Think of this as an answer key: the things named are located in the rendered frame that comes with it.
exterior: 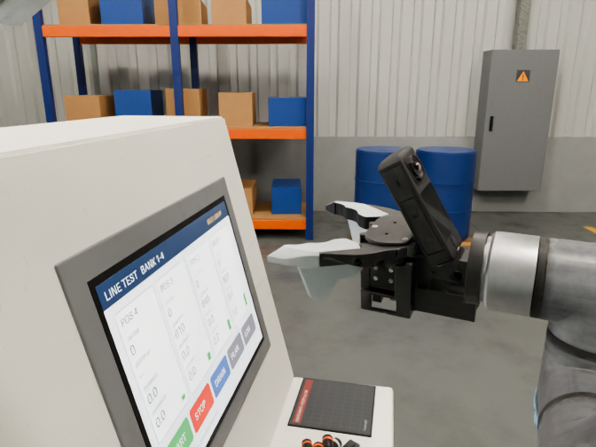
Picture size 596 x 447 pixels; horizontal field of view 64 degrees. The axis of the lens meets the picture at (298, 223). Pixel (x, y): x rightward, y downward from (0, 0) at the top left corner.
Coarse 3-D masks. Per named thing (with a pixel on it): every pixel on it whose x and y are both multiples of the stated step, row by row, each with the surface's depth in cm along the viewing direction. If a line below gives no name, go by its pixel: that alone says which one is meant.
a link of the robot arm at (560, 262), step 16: (544, 240) 43; (560, 240) 42; (576, 240) 43; (544, 256) 41; (560, 256) 41; (576, 256) 40; (592, 256) 40; (544, 272) 41; (560, 272) 40; (576, 272) 40; (592, 272) 39; (544, 288) 41; (560, 288) 40; (576, 288) 40; (592, 288) 39; (544, 304) 41; (560, 304) 40; (576, 304) 40; (592, 304) 39; (560, 320) 42; (576, 320) 40; (592, 320) 40; (560, 336) 42; (576, 336) 41; (592, 336) 40; (592, 352) 40
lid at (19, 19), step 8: (0, 0) 21; (8, 0) 21; (16, 0) 21; (24, 0) 21; (32, 0) 22; (40, 0) 22; (48, 0) 22; (0, 8) 21; (8, 8) 21; (16, 8) 22; (24, 8) 22; (32, 8) 22; (40, 8) 23; (0, 16) 22; (8, 16) 22; (16, 16) 22; (24, 16) 23; (8, 24) 23; (16, 24) 23
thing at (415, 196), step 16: (384, 160) 45; (400, 160) 44; (416, 160) 46; (384, 176) 45; (400, 176) 44; (416, 176) 44; (400, 192) 45; (416, 192) 44; (432, 192) 47; (400, 208) 45; (416, 208) 44; (432, 208) 45; (416, 224) 45; (432, 224) 44; (448, 224) 47; (432, 240) 45; (448, 240) 45; (432, 256) 46; (448, 256) 45
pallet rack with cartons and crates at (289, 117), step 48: (96, 0) 502; (144, 0) 489; (192, 0) 484; (240, 0) 477; (288, 0) 479; (192, 48) 552; (48, 96) 491; (96, 96) 505; (144, 96) 511; (192, 96) 504; (240, 96) 502; (288, 192) 535
